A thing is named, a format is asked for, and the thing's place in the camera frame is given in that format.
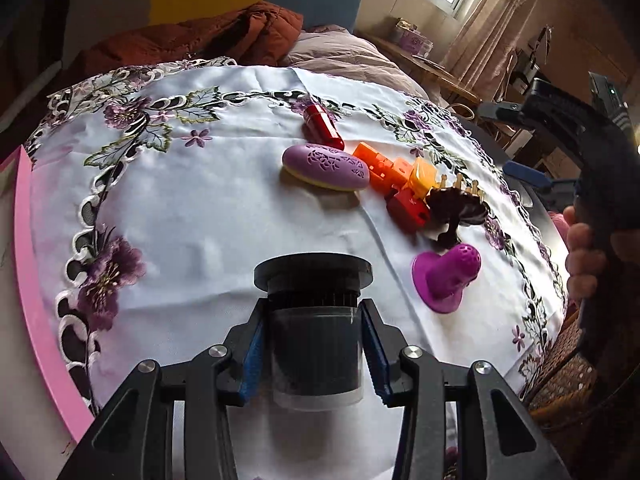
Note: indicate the purple silicone perforated cap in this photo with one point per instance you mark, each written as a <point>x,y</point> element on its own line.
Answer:
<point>445,275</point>

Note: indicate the person's right hand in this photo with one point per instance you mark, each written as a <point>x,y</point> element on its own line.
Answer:
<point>585,265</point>

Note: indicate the wicker basket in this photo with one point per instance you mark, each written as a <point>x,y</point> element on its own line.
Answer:
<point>565,375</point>

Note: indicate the red metallic cylinder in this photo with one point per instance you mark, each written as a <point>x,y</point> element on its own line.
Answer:
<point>322,125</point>

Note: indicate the black lidded jar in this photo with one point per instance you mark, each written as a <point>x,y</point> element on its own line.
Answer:
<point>312,350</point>

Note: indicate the mauve quilt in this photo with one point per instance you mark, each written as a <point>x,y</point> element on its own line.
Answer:
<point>345,55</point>

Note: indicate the wooden bedside table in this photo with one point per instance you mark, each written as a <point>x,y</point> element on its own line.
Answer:
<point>430,72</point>

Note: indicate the purple oval case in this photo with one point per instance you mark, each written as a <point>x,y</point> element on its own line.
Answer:
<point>325,162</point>

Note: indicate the dark brown mushroom-shaped comb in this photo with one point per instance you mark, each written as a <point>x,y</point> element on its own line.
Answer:
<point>455,205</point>

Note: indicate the brown quilted blanket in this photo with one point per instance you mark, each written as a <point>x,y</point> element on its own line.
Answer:
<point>200,35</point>

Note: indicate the beige curtain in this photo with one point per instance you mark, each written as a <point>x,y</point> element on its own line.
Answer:
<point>500,25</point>

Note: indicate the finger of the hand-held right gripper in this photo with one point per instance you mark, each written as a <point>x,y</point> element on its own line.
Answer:
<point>500,110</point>
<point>525,172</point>

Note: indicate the purple patterned box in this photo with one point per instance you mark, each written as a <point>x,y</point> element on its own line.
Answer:
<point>412,37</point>

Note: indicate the pink shallow box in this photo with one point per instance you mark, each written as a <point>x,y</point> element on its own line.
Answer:
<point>30,270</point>

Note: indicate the white embroidered floral tablecloth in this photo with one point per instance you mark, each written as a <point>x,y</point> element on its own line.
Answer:
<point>200,220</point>

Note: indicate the yellow-orange plastic block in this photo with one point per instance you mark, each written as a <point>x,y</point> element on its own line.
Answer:
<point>422,180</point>

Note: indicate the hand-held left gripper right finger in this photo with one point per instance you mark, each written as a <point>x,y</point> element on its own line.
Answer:
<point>375,360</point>

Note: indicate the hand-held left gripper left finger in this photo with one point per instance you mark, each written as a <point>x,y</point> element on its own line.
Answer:
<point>252,360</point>

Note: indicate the red puzzle-shaped block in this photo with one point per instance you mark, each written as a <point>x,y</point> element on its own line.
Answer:
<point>407,210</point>

